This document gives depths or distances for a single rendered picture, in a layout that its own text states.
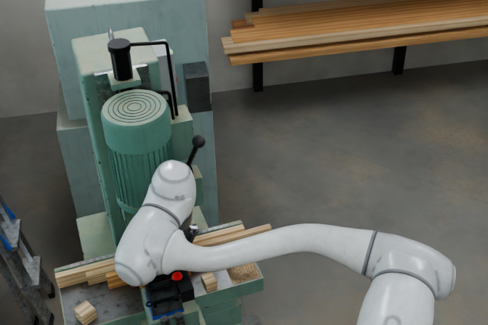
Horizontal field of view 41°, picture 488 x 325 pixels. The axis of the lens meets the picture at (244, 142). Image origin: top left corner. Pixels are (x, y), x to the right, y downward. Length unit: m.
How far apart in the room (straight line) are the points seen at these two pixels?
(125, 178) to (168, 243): 0.39
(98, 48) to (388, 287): 1.09
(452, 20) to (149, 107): 2.75
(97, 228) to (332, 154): 1.90
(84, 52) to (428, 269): 1.13
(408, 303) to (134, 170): 0.79
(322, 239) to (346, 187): 2.28
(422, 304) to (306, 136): 2.80
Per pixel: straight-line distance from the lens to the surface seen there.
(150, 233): 1.44
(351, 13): 4.08
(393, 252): 1.41
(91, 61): 1.90
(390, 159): 3.94
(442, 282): 1.42
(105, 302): 2.04
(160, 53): 1.98
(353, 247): 1.43
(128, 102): 1.73
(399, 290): 1.33
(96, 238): 2.37
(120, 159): 1.72
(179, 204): 1.49
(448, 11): 4.21
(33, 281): 3.03
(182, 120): 1.99
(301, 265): 3.29
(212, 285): 2.01
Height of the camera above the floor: 2.46
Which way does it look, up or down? 38 degrees down
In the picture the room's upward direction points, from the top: 1 degrees counter-clockwise
